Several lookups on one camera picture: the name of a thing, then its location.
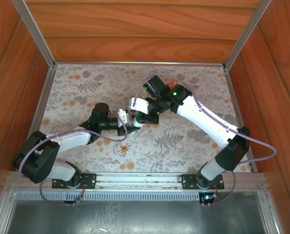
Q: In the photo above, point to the aluminium back rail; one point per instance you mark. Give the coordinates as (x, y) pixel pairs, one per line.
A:
(135, 63)

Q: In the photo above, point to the aluminium corner post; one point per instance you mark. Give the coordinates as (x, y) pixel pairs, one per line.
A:
(247, 31)
(33, 31)

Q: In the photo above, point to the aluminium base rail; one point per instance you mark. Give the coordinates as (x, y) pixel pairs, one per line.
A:
(135, 179)

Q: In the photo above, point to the gold bottle cap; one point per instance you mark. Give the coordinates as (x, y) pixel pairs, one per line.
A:
(124, 148)

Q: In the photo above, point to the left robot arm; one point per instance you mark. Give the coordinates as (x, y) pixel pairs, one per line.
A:
(71, 141)

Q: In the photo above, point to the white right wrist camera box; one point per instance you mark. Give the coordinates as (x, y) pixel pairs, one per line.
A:
(138, 104)

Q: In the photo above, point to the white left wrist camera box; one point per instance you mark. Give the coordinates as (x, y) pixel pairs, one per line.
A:
(124, 117)

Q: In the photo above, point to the aluminium side rail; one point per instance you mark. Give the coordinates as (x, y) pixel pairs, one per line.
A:
(230, 80)
(43, 97)

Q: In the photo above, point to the white bottle cap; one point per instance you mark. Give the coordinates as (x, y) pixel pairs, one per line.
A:
(179, 145)

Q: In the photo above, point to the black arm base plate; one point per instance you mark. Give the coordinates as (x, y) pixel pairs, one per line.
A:
(88, 181)
(188, 181)

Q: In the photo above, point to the green bottle cap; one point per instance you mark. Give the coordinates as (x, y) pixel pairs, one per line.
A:
(140, 117)

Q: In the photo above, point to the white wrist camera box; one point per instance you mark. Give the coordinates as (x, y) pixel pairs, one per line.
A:
(124, 117)
(138, 104)

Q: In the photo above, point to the red label plastic bottle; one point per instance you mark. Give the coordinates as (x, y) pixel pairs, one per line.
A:
(171, 84)

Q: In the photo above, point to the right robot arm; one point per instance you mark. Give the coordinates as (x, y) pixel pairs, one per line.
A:
(208, 119)

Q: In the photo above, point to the galvanised metal sheet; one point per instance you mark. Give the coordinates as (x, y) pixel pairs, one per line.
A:
(135, 217)

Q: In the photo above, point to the floral table cloth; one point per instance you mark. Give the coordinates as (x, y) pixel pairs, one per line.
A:
(98, 80)

